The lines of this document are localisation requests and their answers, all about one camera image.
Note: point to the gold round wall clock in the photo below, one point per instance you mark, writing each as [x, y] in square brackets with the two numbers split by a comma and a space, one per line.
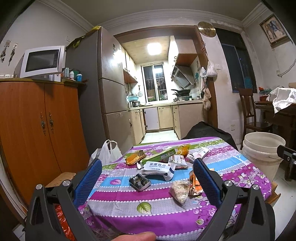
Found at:
[206, 29]

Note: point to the framed wall picture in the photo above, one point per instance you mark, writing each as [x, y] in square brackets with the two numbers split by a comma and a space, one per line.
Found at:
[274, 31]

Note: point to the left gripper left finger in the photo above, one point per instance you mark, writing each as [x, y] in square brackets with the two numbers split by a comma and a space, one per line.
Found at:
[42, 220]

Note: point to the white red snack packet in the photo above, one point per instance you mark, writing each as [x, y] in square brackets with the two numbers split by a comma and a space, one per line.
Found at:
[178, 161]

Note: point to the white microwave oven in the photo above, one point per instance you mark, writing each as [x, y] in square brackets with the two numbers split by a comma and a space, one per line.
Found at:
[45, 62]

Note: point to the black wok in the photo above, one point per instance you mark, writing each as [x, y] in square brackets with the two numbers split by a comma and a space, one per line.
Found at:
[180, 93]

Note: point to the operator hand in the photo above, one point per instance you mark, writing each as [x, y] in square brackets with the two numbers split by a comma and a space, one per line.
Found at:
[144, 236]

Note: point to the white plastic bucket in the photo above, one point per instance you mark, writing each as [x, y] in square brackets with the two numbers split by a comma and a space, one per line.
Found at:
[260, 148]

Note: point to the steel range hood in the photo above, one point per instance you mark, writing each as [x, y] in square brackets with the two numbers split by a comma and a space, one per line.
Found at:
[183, 76]

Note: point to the hanging white plastic bag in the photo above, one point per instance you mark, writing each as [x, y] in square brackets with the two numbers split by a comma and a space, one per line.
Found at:
[210, 71]

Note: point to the gold cigarette pack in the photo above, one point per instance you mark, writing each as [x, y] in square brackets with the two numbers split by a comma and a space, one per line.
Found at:
[135, 157]

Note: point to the clear bag of grains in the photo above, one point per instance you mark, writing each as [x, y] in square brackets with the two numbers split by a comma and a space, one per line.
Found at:
[179, 190]

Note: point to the dark window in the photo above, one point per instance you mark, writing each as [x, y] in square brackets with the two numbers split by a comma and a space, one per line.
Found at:
[238, 60]

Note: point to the kitchen base cabinets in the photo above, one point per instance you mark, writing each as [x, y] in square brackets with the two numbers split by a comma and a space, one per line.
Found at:
[178, 116]

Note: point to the orange plastic wrapper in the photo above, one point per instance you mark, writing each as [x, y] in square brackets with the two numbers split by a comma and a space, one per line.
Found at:
[183, 150]

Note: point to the white crumpled sheet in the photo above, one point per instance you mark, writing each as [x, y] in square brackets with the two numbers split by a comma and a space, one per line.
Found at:
[282, 98]

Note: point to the teal basin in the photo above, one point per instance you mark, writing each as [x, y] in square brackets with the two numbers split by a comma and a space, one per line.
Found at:
[132, 98]

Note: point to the floral purple tablecloth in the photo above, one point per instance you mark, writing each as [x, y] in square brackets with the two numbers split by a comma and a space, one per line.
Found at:
[113, 207]

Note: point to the kitchen window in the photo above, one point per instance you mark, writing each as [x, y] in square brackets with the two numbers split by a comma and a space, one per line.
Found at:
[154, 82]

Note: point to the ceiling lamp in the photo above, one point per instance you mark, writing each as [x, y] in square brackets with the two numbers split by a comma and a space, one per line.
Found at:
[154, 48]

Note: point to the green toothpaste box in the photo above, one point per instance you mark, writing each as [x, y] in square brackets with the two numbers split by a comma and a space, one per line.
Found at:
[160, 157]

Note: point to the black fabric covered object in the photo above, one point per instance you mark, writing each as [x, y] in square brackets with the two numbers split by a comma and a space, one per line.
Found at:
[203, 129]

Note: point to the cardboard piece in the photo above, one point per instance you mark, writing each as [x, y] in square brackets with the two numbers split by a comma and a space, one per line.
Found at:
[59, 180]

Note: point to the dark wooden chair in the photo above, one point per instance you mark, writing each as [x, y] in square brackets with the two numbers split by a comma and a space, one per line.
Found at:
[249, 114]

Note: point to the white alcohol wipes pack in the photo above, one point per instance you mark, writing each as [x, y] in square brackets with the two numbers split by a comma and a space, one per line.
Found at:
[157, 169]

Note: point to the grey three-door refrigerator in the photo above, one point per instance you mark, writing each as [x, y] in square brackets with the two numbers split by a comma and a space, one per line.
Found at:
[102, 102]

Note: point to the black battery blister pack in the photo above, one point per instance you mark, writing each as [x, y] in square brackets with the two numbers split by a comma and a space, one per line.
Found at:
[139, 182]

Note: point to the dark wooden dining table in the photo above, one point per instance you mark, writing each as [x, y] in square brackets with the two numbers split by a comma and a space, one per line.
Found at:
[283, 119]

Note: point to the orange wooden cabinet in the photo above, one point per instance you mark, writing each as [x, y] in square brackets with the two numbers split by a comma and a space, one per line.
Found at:
[41, 132]

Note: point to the orange white paper carton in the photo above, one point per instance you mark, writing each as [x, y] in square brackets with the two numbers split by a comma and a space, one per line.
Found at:
[195, 188]

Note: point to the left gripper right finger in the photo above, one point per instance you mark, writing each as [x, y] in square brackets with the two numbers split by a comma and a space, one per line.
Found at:
[256, 219]

